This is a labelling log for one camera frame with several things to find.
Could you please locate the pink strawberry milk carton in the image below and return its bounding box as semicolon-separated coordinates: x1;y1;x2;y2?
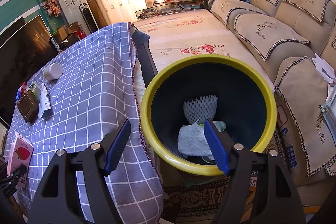
7;131;34;175

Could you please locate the dark plastic food tray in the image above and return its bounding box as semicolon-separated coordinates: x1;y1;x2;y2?
18;90;39;123

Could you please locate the red snack bag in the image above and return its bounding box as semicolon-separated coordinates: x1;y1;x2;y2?
38;83;53;118

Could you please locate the green label plastic bottle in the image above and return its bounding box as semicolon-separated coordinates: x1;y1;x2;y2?
198;121;226;132

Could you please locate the green tea box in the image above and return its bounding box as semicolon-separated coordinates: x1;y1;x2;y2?
28;82;41;102

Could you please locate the white paper cup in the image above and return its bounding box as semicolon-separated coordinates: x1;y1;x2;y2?
43;63;63;81

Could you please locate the white foam fruit net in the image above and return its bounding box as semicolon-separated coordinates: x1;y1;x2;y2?
183;95;218;124

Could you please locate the yellow rimmed black trash bin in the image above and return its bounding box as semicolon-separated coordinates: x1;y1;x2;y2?
140;55;276;176

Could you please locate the blue tissue pack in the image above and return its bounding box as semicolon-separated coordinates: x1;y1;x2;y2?
15;86;22;102

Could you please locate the blue checkered tablecloth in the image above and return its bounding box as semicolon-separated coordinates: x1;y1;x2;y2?
5;22;163;223

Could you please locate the large flat screen television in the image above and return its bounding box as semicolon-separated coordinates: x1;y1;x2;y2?
0;15;57;125

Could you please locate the beige sofa with covers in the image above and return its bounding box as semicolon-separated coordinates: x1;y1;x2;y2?
206;0;335;206

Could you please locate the black tower fan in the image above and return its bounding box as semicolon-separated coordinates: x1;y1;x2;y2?
79;3;99;34

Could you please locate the artificial flower bunch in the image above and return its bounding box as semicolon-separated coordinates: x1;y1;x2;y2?
40;0;61;17

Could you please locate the floral floor mattress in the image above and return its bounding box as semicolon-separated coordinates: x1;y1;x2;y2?
134;10;274;90

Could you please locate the book rack by window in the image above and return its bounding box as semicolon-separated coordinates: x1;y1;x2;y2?
135;0;204;20

